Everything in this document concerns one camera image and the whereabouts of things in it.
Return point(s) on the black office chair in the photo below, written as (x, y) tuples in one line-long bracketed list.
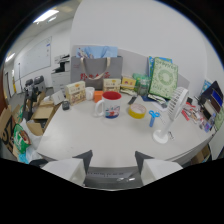
[(39, 84)]

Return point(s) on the green and white bag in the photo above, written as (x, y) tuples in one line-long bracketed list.
[(20, 140)]

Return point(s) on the yellow tape roll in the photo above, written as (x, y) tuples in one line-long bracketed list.
[(137, 110)]

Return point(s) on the whiteboard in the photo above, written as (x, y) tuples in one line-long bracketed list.
[(35, 56)]

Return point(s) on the brown printed cardboard box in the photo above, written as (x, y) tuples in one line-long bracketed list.
[(6, 128)]

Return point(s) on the dark small device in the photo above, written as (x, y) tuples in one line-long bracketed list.
[(65, 105)]

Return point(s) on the plain white cup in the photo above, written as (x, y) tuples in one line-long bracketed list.
[(89, 93)]

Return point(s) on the small yellow box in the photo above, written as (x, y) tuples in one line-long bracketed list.
[(128, 83)]

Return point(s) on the small orange box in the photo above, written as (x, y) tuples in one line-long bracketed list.
[(98, 96)]

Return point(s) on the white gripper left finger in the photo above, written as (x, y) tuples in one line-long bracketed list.
[(68, 169)]

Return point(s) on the large yellow printed box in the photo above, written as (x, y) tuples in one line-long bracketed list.
[(75, 92)]

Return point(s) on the green patterned book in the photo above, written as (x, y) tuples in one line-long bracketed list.
[(163, 78)]

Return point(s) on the blue screen tablet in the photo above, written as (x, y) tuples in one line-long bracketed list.
[(213, 96)]

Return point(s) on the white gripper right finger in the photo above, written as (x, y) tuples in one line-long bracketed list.
[(156, 170)]

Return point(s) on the yellow box with flowers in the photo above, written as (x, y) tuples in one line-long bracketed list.
[(111, 85)]

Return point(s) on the open cardboard box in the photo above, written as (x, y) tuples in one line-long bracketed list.
[(41, 113)]

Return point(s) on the white desk fan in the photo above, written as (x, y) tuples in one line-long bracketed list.
[(170, 113)]

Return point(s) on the office printer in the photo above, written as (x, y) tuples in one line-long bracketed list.
[(61, 71)]

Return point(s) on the grey paper shopping bag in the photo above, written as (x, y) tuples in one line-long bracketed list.
[(96, 71)]

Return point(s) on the black remote control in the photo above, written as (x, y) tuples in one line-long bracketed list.
[(132, 99)]

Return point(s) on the white mug with red interior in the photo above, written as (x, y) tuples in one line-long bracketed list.
[(110, 105)]

